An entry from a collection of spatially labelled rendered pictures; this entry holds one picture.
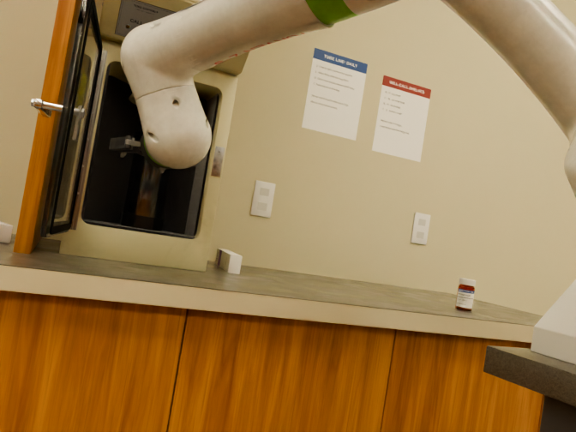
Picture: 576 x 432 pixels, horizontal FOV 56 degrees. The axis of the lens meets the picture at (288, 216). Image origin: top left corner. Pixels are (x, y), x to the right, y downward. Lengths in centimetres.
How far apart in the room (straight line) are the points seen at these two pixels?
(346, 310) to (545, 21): 60
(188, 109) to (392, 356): 67
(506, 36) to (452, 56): 135
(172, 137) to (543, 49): 56
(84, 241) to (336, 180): 95
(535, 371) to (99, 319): 68
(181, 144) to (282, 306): 36
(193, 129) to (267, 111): 93
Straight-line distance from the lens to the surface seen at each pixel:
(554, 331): 90
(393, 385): 121
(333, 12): 73
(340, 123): 189
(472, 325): 127
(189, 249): 126
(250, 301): 100
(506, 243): 233
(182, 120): 87
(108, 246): 124
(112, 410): 103
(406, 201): 202
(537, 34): 87
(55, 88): 116
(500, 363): 86
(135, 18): 123
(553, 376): 81
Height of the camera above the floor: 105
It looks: 2 degrees up
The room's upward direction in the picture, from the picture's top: 9 degrees clockwise
